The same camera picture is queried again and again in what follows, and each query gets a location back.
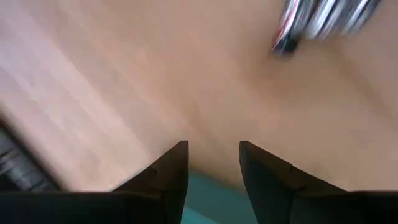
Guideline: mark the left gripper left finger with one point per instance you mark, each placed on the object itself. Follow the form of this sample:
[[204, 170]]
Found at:
[[171, 180]]

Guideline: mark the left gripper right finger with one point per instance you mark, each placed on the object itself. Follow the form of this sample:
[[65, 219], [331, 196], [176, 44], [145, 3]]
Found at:
[[267, 186]]

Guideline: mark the teal green plastic bin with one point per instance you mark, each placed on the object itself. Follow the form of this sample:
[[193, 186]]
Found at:
[[214, 202]]

